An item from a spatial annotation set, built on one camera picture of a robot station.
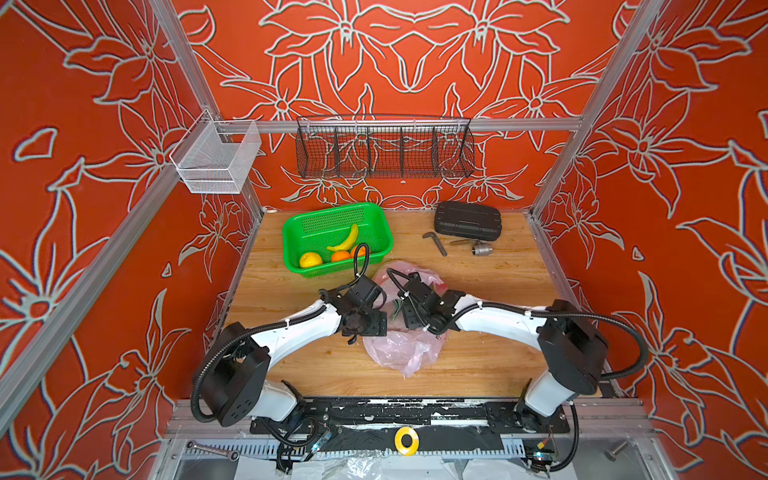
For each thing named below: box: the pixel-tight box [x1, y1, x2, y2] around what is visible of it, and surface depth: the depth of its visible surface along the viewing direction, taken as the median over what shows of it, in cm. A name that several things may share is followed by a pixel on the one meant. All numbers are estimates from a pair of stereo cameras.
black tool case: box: [434, 202, 502, 241], surface depth 112 cm
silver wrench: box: [186, 440, 240, 462], surface depth 71 cm
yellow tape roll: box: [394, 426, 420, 457], surface depth 70 cm
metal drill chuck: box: [472, 239, 493, 256], surface depth 106 cm
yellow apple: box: [300, 252, 322, 268], surface depth 99 cm
